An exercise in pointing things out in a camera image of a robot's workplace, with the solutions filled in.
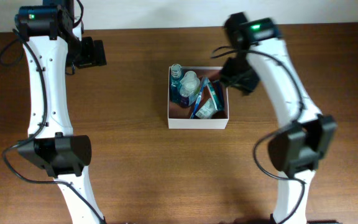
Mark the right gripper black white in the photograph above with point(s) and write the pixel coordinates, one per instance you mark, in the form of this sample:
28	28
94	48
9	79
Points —
244	86

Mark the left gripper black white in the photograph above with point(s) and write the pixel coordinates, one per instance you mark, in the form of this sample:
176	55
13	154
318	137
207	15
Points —
91	58

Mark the blue disposable razor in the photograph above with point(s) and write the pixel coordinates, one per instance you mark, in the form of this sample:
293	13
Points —
219	92

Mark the green red toothpaste tube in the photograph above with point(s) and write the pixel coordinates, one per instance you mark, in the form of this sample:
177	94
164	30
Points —
213	95

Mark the blue white toothbrush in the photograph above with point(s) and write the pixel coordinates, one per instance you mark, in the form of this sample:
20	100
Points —
204	82

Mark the dark blue pump bottle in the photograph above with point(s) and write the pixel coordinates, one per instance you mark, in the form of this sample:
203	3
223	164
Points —
190	87

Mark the green white soap packet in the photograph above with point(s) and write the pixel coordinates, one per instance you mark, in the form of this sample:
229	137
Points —
208	110

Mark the teal mouthwash bottle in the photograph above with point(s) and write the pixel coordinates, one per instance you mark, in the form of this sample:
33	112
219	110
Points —
176	74

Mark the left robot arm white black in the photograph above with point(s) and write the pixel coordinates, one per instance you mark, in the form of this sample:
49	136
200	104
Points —
52	38

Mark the white open cardboard box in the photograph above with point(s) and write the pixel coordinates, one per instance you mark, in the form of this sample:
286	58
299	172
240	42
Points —
179	118

